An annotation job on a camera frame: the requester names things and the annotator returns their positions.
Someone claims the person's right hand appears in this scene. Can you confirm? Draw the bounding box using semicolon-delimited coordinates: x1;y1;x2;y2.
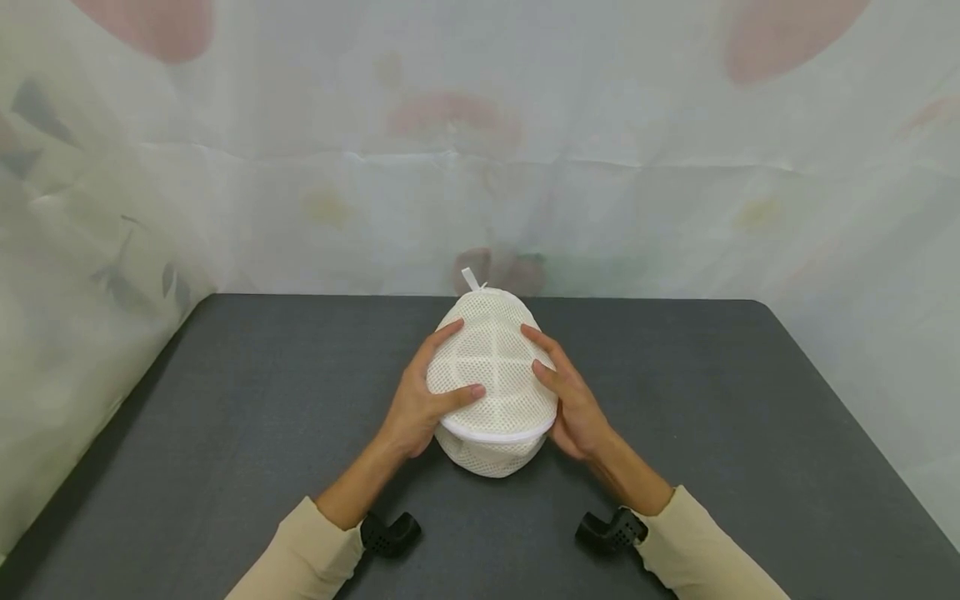
519;323;616;463

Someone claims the person's left hand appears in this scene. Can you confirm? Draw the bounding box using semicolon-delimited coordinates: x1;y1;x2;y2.
377;318;488;460

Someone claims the white mesh laundry bag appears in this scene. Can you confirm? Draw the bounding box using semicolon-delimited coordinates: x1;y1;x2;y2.
425;267;559;479

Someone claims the person's left forearm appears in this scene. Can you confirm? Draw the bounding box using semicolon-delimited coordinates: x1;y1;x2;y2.
224;433;413;600

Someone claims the person's right forearm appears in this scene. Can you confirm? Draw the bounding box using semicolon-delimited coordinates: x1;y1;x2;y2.
584;431;793;600

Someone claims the black wrist band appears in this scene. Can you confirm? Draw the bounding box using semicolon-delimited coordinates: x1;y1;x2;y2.
575;506;650;556
359;511;423;559

